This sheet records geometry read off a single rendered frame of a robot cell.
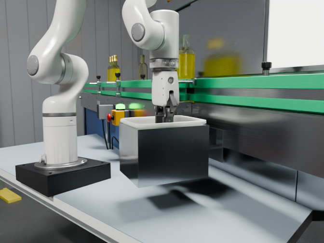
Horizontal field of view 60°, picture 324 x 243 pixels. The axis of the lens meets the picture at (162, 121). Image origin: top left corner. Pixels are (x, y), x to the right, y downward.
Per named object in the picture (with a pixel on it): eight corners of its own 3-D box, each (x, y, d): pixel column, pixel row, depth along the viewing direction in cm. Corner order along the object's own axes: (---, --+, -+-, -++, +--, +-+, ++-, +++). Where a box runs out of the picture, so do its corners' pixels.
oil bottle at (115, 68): (120, 94, 207) (119, 55, 204) (113, 94, 205) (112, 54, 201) (118, 93, 212) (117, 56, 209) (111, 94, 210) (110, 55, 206)
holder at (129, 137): (223, 174, 85) (224, 123, 83) (138, 188, 74) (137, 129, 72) (193, 160, 101) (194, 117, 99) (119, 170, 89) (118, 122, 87)
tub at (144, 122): (209, 150, 82) (210, 120, 81) (137, 158, 72) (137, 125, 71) (181, 139, 98) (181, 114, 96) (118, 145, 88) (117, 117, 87)
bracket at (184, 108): (192, 121, 100) (192, 101, 99) (168, 122, 96) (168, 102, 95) (187, 120, 103) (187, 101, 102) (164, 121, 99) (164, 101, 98)
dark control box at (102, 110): (114, 119, 158) (114, 104, 157) (100, 120, 155) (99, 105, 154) (110, 118, 166) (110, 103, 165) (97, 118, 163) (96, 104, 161)
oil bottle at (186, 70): (195, 101, 114) (195, 47, 111) (182, 101, 112) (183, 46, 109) (188, 100, 119) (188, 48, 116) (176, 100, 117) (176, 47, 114)
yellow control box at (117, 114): (129, 126, 134) (129, 110, 133) (114, 127, 131) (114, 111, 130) (125, 124, 140) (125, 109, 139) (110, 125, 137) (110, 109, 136)
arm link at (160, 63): (184, 59, 79) (184, 69, 79) (170, 61, 87) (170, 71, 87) (156, 57, 75) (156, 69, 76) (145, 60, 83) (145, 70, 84)
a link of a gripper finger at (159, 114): (165, 106, 86) (165, 128, 86) (161, 105, 89) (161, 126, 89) (155, 106, 84) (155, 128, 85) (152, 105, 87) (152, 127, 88)
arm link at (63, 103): (35, 116, 104) (33, 51, 103) (74, 114, 120) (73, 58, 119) (56, 116, 98) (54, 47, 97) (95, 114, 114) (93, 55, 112)
